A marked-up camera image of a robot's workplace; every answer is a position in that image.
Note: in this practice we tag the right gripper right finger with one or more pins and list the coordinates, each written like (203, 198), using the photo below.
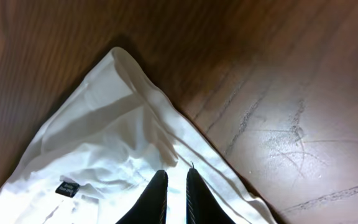
(201, 206)

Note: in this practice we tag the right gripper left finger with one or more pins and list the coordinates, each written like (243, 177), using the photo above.
(151, 206)

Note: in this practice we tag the white printed t-shirt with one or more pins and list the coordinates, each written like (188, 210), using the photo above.
(90, 162)

